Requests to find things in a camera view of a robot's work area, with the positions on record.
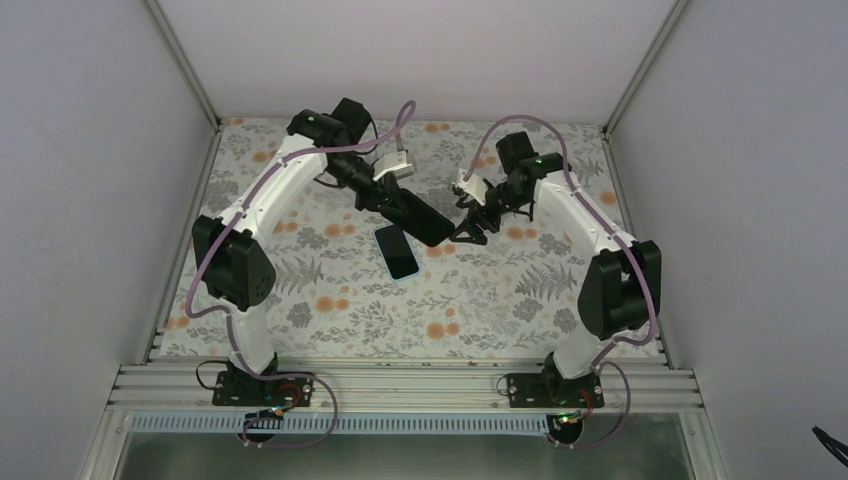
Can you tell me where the phone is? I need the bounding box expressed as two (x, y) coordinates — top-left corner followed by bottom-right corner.
(374, 225), (421, 281)
(393, 191), (456, 247)

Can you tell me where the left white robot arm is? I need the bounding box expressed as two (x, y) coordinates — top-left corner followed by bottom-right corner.
(185, 98), (417, 405)

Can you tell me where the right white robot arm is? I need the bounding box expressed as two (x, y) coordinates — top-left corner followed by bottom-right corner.
(451, 132), (662, 407)

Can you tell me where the phone in light blue case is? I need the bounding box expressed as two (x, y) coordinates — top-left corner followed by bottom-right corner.
(374, 225), (421, 281)

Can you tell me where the black object at right edge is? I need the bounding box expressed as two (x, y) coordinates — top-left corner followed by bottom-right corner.
(811, 425), (848, 467)

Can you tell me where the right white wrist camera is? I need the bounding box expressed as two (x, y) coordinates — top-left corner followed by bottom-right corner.
(453, 169), (489, 206)

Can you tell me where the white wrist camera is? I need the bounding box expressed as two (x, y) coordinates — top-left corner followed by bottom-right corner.
(453, 169), (489, 206)
(372, 150), (417, 181)

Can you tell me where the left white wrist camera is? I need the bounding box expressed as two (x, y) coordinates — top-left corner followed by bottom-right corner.
(372, 150), (417, 181)

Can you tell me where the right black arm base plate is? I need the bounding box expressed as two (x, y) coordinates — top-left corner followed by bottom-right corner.
(505, 373), (605, 409)

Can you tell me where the aluminium front rail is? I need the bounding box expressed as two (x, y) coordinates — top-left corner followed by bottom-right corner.
(107, 361), (704, 414)

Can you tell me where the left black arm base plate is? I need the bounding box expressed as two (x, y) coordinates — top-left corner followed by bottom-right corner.
(211, 371), (314, 408)

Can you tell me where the light blue slotted cable duct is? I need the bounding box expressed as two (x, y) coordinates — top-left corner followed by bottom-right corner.
(129, 411), (549, 436)

